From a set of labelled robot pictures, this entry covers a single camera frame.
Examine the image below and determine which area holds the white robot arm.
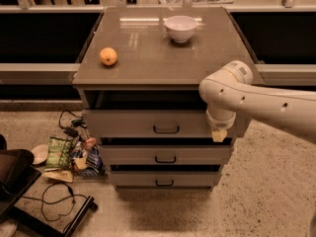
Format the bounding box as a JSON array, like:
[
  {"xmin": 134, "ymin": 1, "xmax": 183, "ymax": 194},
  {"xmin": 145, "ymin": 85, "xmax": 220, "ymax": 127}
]
[{"xmin": 199, "ymin": 61, "xmax": 316, "ymax": 237}]

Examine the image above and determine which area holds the grey middle drawer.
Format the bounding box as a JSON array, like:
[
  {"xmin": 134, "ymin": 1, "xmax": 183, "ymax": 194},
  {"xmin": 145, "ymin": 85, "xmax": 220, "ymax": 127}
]
[{"xmin": 99, "ymin": 145, "xmax": 233, "ymax": 165}]

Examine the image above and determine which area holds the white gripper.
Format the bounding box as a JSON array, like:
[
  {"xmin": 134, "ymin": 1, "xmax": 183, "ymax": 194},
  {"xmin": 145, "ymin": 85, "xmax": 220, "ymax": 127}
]
[{"xmin": 206, "ymin": 105, "xmax": 236, "ymax": 143}]

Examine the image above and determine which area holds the green chip bag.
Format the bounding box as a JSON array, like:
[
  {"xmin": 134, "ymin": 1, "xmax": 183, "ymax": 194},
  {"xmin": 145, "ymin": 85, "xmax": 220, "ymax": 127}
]
[{"xmin": 44, "ymin": 137, "xmax": 72, "ymax": 171}]

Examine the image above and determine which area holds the blue snack package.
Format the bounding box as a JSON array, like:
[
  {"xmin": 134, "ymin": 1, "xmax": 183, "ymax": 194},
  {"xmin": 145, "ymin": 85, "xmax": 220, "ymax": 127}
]
[{"xmin": 71, "ymin": 137, "xmax": 105, "ymax": 177}]

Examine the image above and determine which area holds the white bowl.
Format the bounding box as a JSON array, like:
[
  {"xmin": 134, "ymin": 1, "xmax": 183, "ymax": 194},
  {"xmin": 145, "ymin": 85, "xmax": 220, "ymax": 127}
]
[{"xmin": 165, "ymin": 16, "xmax": 198, "ymax": 42}]

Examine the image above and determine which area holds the grey drawer cabinet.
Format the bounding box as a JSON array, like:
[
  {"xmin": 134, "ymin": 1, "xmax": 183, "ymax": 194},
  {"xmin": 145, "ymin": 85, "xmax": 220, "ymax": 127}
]
[{"xmin": 71, "ymin": 6, "xmax": 266, "ymax": 192}]

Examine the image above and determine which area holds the black chair base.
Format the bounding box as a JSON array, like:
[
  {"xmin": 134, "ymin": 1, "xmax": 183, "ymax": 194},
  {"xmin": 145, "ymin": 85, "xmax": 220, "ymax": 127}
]
[{"xmin": 0, "ymin": 135, "xmax": 98, "ymax": 237}]

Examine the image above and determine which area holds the black cable on floor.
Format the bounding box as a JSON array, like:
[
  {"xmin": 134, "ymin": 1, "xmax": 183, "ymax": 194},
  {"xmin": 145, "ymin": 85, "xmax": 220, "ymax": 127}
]
[{"xmin": 21, "ymin": 182, "xmax": 89, "ymax": 223}]

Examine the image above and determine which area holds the grey top drawer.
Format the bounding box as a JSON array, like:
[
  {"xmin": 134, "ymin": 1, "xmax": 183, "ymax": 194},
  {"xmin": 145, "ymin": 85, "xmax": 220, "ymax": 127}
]
[{"xmin": 82, "ymin": 109, "xmax": 251, "ymax": 139}]

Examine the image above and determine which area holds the orange fruit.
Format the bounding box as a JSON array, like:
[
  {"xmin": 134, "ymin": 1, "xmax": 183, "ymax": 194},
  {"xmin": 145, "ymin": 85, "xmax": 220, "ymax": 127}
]
[{"xmin": 100, "ymin": 47, "xmax": 118, "ymax": 66}]

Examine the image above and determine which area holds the yellow snack bag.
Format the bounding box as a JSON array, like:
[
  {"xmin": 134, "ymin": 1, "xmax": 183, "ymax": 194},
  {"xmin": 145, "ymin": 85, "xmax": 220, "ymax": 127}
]
[{"xmin": 42, "ymin": 170, "xmax": 73, "ymax": 183}]

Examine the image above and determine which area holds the black power adapter cable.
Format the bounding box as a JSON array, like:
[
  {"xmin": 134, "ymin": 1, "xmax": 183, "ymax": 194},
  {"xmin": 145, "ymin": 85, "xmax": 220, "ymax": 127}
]
[{"xmin": 58, "ymin": 110, "xmax": 95, "ymax": 142}]

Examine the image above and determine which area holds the white plate on floor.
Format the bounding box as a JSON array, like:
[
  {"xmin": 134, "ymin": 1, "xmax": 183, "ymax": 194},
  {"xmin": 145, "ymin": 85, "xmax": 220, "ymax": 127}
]
[{"xmin": 31, "ymin": 144, "xmax": 48, "ymax": 165}]

